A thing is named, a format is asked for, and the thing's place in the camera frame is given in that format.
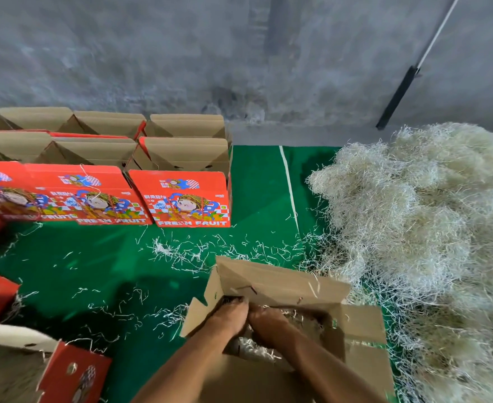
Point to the person's left hand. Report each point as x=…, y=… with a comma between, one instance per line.
x=228, y=316

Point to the person's right hand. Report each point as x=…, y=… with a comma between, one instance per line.
x=272, y=325

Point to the pile of shredded paper filler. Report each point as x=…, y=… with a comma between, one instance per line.
x=431, y=239

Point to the group of red fruit boxes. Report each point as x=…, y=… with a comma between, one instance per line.
x=104, y=172

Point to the person's left forearm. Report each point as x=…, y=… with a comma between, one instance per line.
x=179, y=373

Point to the person's right forearm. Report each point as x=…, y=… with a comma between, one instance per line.
x=330, y=373

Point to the white pole with black grip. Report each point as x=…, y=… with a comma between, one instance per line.
x=395, y=100

